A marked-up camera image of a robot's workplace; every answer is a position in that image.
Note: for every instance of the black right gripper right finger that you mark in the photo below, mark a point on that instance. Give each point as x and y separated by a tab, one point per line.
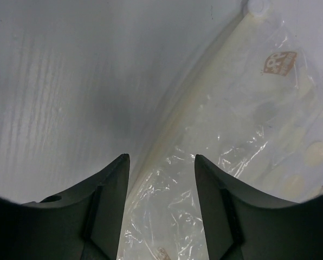
241	222

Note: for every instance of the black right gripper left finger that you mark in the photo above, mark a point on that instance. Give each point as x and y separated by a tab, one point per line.
81	222

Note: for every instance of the clear zip top bag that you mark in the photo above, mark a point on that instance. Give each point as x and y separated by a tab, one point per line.
256	111

